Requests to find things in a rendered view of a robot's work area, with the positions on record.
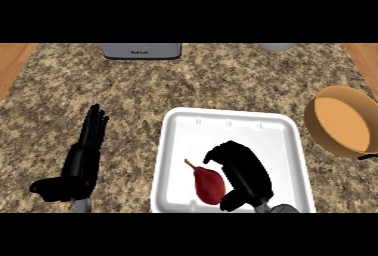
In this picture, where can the pale grey object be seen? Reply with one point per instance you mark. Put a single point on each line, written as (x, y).
(277, 46)

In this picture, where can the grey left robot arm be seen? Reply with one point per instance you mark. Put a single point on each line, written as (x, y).
(82, 205)

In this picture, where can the white foam tray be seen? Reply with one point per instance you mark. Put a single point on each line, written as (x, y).
(231, 140)

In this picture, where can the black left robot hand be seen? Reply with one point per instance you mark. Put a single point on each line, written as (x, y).
(82, 160)

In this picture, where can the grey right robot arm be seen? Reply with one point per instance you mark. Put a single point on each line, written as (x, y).
(277, 207)

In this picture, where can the dark grey appliance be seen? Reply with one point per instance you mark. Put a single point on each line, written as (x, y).
(141, 50)

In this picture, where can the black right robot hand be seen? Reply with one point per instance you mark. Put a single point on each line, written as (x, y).
(246, 173)

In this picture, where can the red pear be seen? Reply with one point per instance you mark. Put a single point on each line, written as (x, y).
(209, 185)

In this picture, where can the orange pot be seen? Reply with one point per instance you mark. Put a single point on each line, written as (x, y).
(344, 123)

